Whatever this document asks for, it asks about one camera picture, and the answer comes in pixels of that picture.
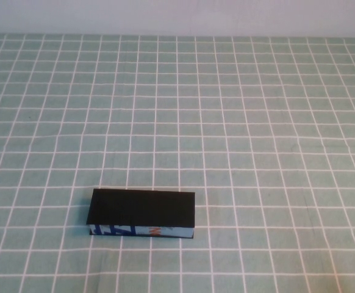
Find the black glasses case blue print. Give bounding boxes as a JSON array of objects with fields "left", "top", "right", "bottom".
[{"left": 87, "top": 188, "right": 196, "bottom": 239}]

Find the green white checkered tablecloth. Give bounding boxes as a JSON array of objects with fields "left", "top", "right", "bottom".
[{"left": 0, "top": 32, "right": 355, "bottom": 293}]

